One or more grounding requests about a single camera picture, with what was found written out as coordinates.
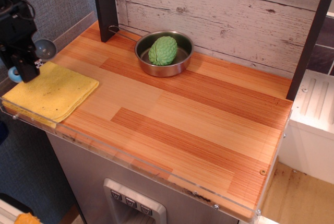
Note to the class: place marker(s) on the orange object bottom left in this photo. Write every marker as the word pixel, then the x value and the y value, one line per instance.
pixel 26 218

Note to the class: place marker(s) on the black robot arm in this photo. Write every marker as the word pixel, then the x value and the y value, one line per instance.
pixel 17 47

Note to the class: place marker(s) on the blue handled grey spoon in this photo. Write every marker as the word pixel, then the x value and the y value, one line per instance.
pixel 45 51

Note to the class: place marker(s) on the clear acrylic edge guard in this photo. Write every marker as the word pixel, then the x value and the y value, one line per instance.
pixel 87 162

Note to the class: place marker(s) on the green bumpy toy fruit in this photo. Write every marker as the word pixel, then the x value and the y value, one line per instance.
pixel 163 51

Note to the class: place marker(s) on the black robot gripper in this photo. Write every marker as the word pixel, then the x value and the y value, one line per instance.
pixel 17 29

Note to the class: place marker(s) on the yellow folded cloth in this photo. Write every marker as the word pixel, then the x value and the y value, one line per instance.
pixel 52 96

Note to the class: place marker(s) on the dark right vertical post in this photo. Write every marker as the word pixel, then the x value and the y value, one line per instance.
pixel 312 37

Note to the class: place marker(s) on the toy fridge water dispenser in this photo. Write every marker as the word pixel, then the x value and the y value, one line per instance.
pixel 129 206

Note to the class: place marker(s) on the steel pot with handle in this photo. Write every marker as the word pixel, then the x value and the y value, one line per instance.
pixel 185 49

